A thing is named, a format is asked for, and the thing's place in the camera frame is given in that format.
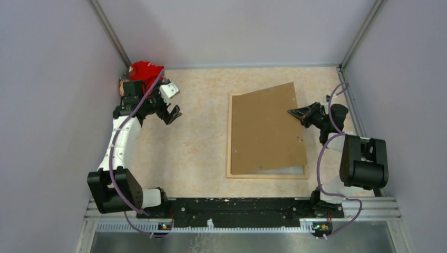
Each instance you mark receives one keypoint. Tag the brown frame backing board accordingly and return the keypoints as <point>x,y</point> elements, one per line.
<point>264,135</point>

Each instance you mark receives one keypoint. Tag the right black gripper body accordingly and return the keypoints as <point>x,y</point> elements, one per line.
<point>319,120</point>

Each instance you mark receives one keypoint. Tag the wooden picture frame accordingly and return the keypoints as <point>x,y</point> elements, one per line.
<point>251,175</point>

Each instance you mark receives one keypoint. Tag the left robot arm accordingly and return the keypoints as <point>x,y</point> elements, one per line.
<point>113,186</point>

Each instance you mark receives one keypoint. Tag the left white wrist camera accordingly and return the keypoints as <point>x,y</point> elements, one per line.
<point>168,91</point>

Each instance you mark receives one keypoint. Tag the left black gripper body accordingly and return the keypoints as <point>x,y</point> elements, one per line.
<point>155,104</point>

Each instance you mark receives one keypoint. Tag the printed photo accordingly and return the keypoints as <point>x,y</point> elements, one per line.
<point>295,170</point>

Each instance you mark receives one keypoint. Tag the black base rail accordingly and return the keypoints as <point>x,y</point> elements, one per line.
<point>240,212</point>

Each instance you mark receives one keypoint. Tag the red crumpled cloth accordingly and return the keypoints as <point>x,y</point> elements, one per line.
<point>140,71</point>

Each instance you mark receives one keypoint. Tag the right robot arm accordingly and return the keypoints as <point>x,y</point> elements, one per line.
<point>363,164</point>

